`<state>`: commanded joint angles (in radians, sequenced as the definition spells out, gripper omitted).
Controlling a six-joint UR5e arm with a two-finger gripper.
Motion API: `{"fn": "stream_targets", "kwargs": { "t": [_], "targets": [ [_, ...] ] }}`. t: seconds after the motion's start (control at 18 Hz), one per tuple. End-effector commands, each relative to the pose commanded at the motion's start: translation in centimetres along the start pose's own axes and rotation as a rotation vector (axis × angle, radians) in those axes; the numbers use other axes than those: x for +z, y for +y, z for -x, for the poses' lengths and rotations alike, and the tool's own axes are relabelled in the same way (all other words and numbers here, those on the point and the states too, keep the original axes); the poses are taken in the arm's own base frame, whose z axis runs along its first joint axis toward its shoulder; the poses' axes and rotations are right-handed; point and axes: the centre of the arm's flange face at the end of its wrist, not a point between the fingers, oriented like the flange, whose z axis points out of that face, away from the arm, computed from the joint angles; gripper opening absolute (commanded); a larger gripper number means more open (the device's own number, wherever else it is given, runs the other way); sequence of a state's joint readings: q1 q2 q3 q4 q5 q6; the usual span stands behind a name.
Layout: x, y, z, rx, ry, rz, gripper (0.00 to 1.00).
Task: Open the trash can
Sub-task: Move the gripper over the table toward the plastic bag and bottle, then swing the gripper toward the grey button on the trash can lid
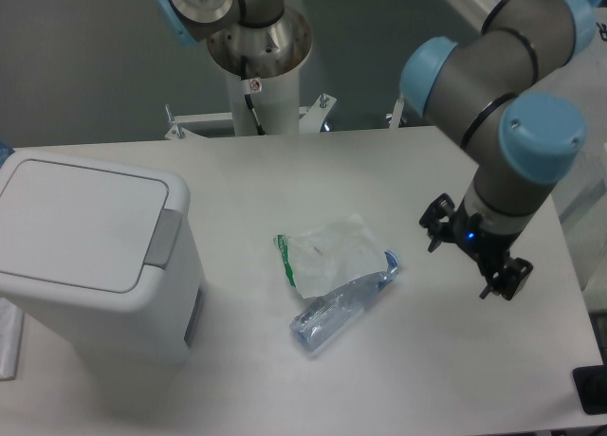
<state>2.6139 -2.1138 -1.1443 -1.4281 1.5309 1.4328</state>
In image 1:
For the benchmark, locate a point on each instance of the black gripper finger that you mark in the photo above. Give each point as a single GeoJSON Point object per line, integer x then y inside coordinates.
{"type": "Point", "coordinates": [437, 220]}
{"type": "Point", "coordinates": [506, 278]}

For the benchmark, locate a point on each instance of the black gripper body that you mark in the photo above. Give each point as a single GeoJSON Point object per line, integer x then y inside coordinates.
{"type": "Point", "coordinates": [489, 250]}

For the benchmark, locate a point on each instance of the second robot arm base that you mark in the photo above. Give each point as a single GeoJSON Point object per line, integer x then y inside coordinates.
{"type": "Point", "coordinates": [247, 38]}

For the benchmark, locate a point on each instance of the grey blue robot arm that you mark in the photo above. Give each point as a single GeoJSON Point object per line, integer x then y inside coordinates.
{"type": "Point", "coordinates": [482, 97]}

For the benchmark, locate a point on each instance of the white push-lid trash can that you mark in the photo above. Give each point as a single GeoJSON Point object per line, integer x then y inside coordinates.
{"type": "Point", "coordinates": [101, 253]}

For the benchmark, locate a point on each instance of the clear plastic wrapper green edge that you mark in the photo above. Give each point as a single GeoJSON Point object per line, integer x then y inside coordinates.
{"type": "Point", "coordinates": [328, 257]}

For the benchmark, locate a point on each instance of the black device at edge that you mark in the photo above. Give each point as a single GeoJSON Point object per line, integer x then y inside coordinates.
{"type": "Point", "coordinates": [590, 382]}

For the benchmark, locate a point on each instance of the crushed clear plastic bottle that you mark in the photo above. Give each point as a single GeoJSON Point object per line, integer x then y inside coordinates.
{"type": "Point", "coordinates": [327, 314]}

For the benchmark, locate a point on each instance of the white metal base frame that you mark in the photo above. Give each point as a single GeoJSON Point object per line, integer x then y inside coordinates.
{"type": "Point", "coordinates": [310, 120]}

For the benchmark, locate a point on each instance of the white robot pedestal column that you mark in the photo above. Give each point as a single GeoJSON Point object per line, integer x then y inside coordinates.
{"type": "Point", "coordinates": [279, 96]}

